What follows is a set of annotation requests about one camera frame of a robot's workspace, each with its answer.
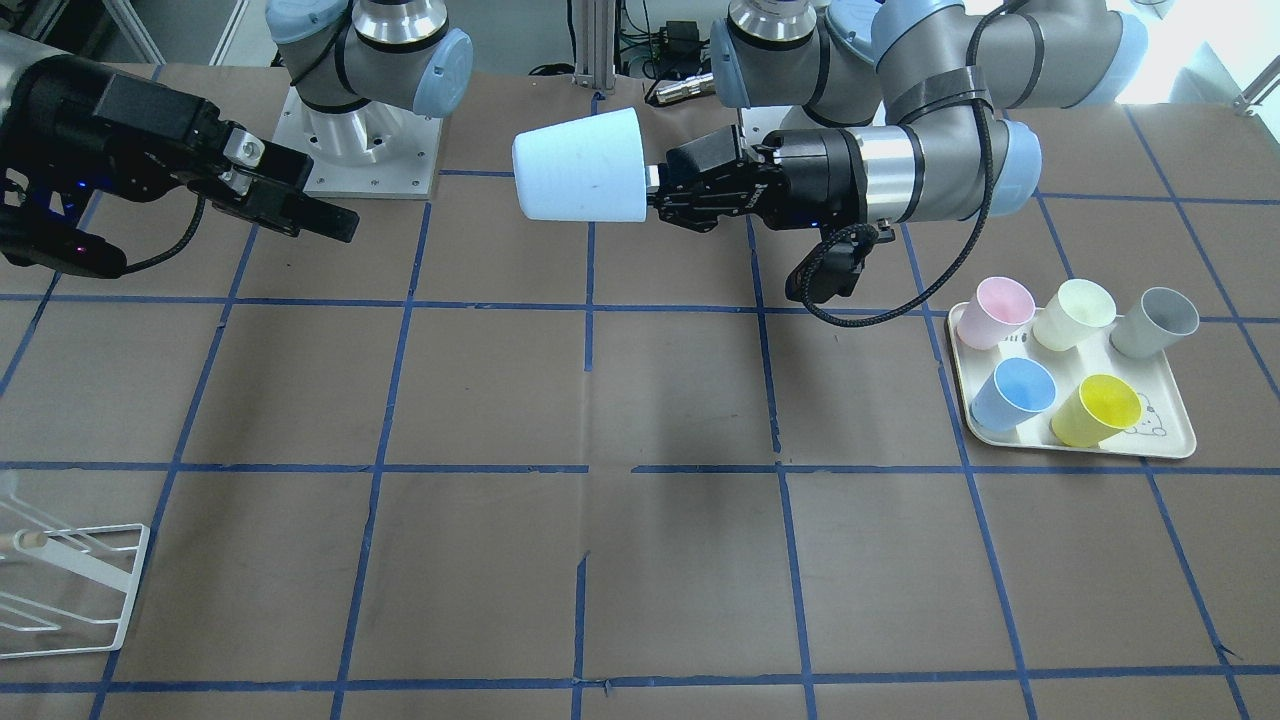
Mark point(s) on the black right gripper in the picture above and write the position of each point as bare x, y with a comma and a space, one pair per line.
72, 128

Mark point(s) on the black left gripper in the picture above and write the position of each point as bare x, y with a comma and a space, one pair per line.
812, 178

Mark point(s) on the light blue plastic cup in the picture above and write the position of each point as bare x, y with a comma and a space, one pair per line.
587, 170

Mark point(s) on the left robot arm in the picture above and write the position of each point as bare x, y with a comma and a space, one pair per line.
901, 104

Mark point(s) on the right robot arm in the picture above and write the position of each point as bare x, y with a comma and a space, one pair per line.
341, 55

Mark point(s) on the pink plastic cup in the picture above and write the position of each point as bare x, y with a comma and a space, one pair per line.
999, 307

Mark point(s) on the cream plastic cup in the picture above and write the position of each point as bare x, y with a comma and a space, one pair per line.
1079, 309

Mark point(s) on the yellow plastic cup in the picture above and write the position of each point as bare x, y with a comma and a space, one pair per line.
1102, 406

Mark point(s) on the grey plastic cup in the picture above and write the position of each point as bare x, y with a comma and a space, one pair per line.
1159, 318

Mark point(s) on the cream plastic tray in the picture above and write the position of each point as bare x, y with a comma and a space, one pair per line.
1164, 429

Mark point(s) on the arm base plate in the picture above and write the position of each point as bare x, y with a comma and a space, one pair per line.
373, 152
756, 123

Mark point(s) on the aluminium frame post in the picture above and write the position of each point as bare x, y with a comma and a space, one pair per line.
594, 42

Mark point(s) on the white wire rack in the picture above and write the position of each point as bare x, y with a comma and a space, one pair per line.
65, 589

